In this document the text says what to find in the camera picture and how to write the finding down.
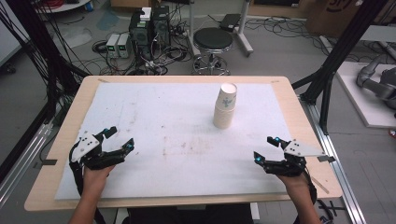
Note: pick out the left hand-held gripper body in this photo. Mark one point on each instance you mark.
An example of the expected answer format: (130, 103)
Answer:
(85, 144)

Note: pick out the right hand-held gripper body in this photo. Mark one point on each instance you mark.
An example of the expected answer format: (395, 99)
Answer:
(299, 149)

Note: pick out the stack of paper cups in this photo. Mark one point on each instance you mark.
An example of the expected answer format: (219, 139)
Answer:
(224, 115)

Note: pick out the person's right hand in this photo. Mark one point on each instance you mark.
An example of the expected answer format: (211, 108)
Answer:
(295, 185)

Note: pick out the person's left hand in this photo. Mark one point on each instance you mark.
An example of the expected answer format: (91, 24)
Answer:
(95, 180)

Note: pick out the black tape strip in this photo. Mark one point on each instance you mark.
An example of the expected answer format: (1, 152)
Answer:
(46, 162)
(327, 158)

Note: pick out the tan tape strip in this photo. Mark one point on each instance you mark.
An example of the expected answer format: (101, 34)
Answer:
(320, 185)

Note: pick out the white platform board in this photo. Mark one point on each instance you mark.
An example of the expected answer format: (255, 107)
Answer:
(358, 96)

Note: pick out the grey power supply unit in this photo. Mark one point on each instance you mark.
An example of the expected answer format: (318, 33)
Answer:
(112, 45)
(124, 46)

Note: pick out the person's dark clothing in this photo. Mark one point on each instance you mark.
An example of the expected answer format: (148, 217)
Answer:
(186, 216)

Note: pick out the black computer tower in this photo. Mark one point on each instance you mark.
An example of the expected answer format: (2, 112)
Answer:
(140, 37)
(161, 26)

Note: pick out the white-legged desk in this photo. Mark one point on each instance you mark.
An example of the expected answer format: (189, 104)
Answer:
(245, 34)

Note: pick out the black round stool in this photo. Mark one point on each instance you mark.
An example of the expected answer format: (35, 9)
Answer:
(212, 39)

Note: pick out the small white box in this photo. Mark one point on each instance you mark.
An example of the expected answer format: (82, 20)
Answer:
(145, 14)

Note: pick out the black flat device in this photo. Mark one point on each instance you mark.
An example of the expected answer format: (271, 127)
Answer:
(230, 22)

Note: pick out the printed cardboard box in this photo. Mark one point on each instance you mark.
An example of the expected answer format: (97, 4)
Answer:
(339, 15)

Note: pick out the aluminium floor rail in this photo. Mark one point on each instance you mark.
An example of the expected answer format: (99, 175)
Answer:
(21, 168)
(339, 174)

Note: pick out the black metal frame post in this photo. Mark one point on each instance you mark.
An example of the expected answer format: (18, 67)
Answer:
(339, 51)

